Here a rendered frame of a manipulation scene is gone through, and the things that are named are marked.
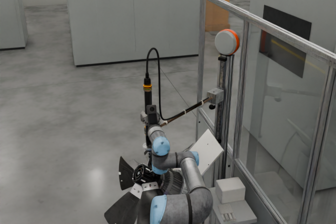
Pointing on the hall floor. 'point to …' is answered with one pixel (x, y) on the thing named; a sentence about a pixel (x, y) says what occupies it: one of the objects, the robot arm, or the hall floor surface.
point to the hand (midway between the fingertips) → (147, 110)
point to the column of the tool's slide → (219, 170)
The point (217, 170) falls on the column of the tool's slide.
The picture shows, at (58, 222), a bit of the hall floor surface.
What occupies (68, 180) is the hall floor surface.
